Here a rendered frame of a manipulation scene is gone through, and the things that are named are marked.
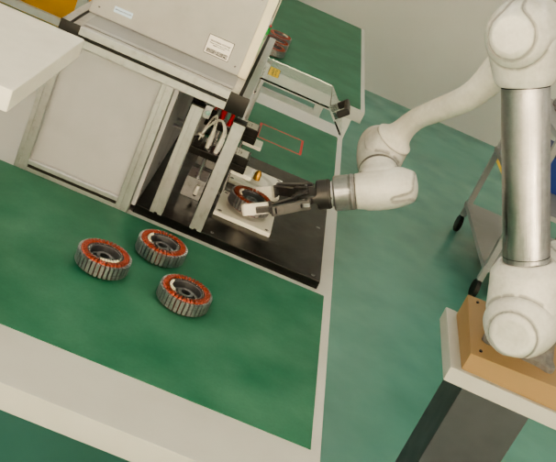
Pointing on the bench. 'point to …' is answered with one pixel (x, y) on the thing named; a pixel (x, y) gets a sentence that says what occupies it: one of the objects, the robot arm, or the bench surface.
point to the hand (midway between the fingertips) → (251, 201)
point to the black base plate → (284, 254)
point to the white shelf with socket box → (14, 53)
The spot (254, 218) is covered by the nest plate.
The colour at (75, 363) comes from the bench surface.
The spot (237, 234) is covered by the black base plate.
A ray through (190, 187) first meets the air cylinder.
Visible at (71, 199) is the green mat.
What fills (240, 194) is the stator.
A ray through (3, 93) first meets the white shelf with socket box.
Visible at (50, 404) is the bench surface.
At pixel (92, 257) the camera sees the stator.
